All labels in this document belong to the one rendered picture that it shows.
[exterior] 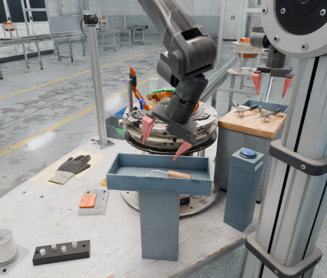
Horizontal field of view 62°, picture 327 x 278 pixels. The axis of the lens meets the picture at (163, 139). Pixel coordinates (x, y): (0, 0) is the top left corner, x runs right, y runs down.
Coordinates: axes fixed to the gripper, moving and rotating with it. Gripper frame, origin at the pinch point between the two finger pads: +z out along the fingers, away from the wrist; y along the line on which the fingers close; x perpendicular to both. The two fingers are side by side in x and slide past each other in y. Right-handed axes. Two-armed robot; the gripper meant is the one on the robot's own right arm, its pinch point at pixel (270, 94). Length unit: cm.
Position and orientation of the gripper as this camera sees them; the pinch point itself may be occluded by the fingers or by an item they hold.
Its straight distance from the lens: 101.7
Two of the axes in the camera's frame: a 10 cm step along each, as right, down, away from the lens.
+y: -8.5, -2.2, 4.7
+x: -5.2, 3.7, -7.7
